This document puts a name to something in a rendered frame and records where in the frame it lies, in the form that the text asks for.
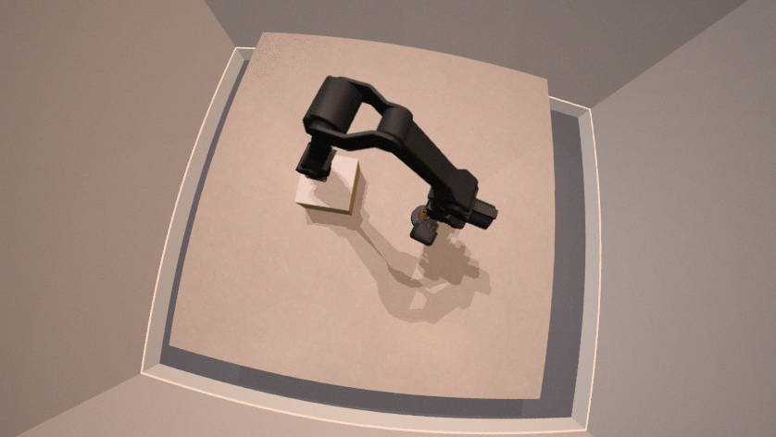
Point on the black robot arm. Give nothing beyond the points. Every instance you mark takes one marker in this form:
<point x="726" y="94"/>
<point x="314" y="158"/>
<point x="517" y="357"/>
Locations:
<point x="453" y="191"/>

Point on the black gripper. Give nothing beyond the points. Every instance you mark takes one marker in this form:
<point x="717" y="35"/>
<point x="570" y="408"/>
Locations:
<point x="425" y="229"/>

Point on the dark grey round pedestal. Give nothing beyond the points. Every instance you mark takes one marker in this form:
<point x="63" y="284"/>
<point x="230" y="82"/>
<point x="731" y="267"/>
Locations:
<point x="415" y="214"/>

